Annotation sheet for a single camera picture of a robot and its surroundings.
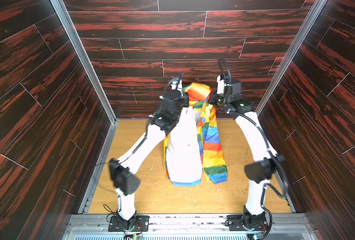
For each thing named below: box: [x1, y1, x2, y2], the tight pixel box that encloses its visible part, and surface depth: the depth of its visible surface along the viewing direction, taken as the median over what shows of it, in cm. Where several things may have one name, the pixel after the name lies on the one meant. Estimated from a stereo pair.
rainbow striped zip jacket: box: [163, 82, 229, 187], surface depth 90 cm
